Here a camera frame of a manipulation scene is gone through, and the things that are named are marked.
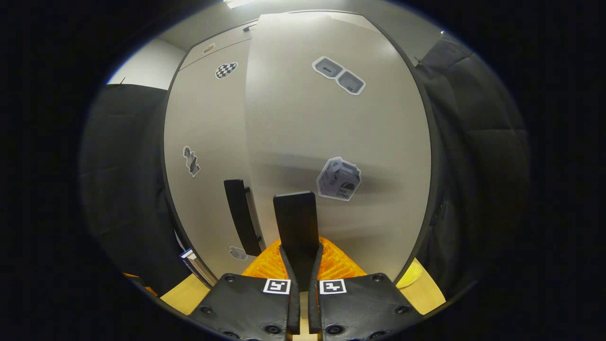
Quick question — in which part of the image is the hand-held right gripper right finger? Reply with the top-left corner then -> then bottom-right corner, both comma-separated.
308,239 -> 424,341

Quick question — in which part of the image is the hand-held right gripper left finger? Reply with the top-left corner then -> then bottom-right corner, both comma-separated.
188,239 -> 302,341

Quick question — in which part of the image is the black door handle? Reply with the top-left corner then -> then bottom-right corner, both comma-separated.
223,179 -> 263,257
273,191 -> 320,289

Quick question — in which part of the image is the box-sticker grey cabinet door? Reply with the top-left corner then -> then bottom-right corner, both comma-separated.
244,12 -> 434,285

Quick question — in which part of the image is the grey double-door shoe cabinet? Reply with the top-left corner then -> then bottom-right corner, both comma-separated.
161,9 -> 443,289

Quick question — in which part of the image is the checkered-sticker grey cabinet door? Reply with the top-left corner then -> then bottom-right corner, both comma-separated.
163,38 -> 266,280

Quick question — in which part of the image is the grey cabinet drawer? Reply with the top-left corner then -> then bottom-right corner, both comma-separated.
180,21 -> 258,69

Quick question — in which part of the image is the yellow fluffy sponge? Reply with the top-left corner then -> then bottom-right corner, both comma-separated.
395,258 -> 427,289

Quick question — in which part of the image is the stack of books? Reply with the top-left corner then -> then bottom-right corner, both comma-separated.
179,249 -> 218,287

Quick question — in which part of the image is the black backdrop cloth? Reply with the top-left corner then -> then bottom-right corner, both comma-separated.
412,36 -> 531,299
80,84 -> 190,294

